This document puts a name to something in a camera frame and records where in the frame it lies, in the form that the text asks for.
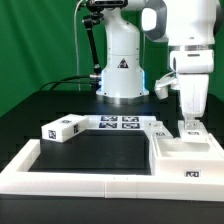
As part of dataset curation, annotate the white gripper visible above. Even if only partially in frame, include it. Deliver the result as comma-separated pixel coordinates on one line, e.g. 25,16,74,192
178,74,209,129

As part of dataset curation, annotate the white cabinet door panel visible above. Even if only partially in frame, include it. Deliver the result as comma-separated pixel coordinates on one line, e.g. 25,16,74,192
143,121,173,138
178,120,208,143

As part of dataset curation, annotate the white cabinet body box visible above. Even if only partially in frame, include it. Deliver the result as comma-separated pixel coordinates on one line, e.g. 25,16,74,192
149,134,224,179

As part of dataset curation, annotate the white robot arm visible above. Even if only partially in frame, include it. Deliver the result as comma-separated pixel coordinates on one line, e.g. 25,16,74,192
83,0,222,128

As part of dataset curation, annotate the white cabinet top block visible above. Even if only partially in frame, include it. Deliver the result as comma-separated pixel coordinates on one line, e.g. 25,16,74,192
41,114,89,143

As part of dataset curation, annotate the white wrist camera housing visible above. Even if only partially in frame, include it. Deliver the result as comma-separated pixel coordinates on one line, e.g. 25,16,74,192
154,72,179,99

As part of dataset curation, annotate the white fiducial marker base plate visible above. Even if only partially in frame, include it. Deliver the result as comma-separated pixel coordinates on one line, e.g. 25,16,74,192
87,115,156,130

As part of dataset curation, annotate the black cable bundle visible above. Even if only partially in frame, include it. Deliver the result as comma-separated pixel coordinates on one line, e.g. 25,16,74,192
39,75,103,92

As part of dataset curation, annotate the white hanging cable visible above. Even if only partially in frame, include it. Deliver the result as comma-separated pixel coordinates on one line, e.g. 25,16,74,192
73,0,84,92

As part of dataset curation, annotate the black articulated camera mount arm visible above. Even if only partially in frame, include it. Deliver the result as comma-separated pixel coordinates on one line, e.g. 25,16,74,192
82,16,101,75

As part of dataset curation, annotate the white U-shaped border frame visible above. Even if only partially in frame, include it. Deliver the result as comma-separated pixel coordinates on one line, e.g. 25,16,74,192
0,139,224,202

